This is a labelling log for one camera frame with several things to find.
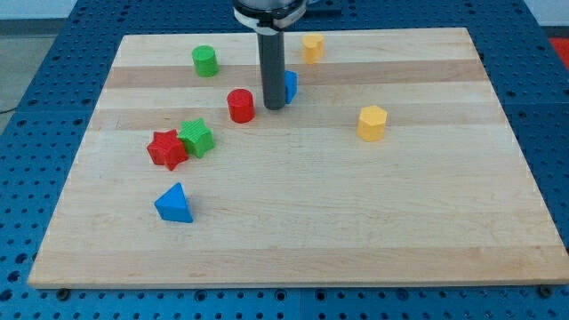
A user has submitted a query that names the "red cylinder block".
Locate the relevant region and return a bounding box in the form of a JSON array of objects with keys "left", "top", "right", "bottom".
[{"left": 227, "top": 89, "right": 255, "bottom": 124}]

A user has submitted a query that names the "blue cube block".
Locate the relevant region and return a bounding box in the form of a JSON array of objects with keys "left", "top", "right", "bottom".
[{"left": 284, "top": 70, "right": 298, "bottom": 104}]

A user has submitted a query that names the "green star block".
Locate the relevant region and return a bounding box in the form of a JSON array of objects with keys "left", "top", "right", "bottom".
[{"left": 177, "top": 118, "right": 215, "bottom": 158}]

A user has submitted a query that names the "yellow hexagon block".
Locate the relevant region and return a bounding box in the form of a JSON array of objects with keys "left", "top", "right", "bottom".
[{"left": 357, "top": 105, "right": 388, "bottom": 141}]

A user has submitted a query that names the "light wooden board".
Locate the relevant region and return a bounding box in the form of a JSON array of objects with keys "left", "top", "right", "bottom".
[{"left": 28, "top": 28, "right": 568, "bottom": 289}]

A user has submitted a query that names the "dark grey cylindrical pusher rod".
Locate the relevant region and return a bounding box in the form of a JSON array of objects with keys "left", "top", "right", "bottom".
[{"left": 257, "top": 31, "right": 285, "bottom": 110}]

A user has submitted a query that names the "red star block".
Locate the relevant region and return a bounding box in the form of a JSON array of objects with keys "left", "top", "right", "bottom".
[{"left": 147, "top": 129, "right": 188, "bottom": 171}]

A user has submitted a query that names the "yellow heart block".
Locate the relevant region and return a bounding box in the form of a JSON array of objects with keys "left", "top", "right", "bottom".
[{"left": 301, "top": 33, "right": 325, "bottom": 64}]

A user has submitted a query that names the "blue triangle block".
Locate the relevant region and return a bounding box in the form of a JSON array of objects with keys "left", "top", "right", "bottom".
[{"left": 154, "top": 182, "right": 194, "bottom": 223}]

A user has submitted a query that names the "green cylinder block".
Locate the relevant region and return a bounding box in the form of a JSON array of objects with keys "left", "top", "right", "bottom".
[{"left": 191, "top": 45, "right": 219, "bottom": 77}]

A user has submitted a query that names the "red object at edge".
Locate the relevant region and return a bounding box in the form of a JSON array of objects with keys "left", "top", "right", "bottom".
[{"left": 549, "top": 37, "right": 569, "bottom": 68}]

